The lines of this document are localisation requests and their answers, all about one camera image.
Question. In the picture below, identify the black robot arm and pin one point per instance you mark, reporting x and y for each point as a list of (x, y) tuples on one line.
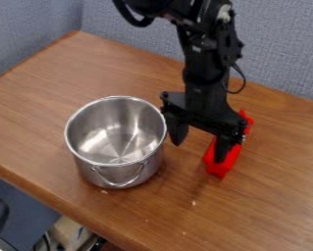
[(211, 48)]

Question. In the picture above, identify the beige box under table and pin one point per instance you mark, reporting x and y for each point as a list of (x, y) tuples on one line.
[(68, 236)]

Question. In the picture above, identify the red plastic block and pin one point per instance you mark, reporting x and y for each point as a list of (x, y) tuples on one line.
[(219, 169)]

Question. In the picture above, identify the metal pot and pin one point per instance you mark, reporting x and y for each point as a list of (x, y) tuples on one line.
[(114, 136)]

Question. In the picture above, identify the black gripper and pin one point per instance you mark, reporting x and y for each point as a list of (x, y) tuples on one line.
[(201, 107)]

